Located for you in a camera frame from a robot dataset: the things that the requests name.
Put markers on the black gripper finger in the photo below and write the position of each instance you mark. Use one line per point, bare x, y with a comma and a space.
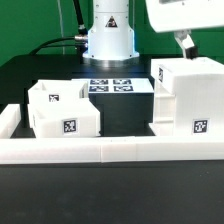
184, 40

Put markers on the white marker tag sheet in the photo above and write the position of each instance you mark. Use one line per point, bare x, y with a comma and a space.
117, 85

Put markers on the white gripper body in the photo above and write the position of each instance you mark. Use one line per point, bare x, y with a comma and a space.
175, 15

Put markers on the white drawer tray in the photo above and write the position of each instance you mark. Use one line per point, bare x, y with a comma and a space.
64, 120
58, 91

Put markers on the white front drawer tray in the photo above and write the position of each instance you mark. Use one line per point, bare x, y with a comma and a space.
64, 120

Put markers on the white U-shaped barrier frame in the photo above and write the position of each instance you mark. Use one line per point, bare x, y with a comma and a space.
100, 150

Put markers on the white drawer cabinet box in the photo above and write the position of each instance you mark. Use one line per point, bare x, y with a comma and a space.
188, 97

